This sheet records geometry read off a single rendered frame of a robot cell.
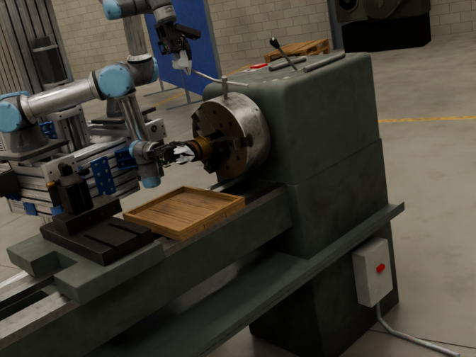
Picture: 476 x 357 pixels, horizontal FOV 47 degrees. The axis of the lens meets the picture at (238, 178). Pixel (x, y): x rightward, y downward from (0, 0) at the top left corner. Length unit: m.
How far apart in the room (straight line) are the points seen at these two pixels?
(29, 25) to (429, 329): 2.23
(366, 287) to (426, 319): 0.41
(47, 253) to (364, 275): 1.33
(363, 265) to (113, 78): 1.30
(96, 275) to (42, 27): 1.35
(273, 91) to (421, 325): 1.33
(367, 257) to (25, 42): 1.73
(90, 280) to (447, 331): 1.69
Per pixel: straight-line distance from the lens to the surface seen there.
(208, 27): 7.04
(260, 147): 2.04
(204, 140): 2.01
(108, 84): 2.10
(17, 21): 2.57
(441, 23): 12.00
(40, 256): 1.88
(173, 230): 1.83
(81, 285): 1.60
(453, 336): 2.69
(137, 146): 2.18
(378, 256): 2.51
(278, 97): 2.03
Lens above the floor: 1.60
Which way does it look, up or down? 19 degrees down
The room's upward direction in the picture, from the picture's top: 11 degrees counter-clockwise
